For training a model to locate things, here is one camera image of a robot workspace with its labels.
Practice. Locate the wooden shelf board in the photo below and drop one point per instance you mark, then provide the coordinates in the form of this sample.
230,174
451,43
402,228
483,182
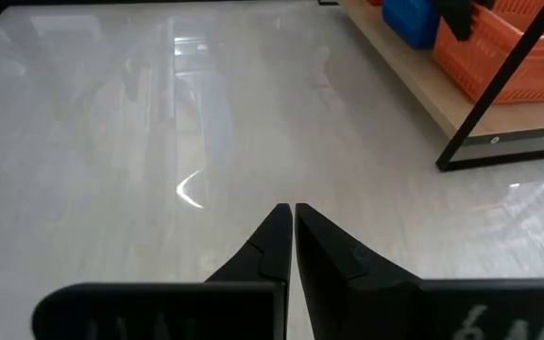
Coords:
423,85

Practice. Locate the clear plastic table mat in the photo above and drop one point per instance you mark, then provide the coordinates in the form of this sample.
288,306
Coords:
158,141

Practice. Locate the blue plastic basket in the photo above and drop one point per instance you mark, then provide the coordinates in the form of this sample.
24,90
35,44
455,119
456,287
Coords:
409,21

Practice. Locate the orange plastic basket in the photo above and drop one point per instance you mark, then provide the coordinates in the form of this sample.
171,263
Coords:
517,9
536,71

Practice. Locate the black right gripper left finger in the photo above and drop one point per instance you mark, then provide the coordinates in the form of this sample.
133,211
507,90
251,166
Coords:
182,311

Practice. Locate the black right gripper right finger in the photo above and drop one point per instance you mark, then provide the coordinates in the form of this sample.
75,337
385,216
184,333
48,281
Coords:
371,307

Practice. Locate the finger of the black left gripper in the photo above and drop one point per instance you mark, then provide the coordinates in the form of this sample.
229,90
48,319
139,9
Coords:
456,19

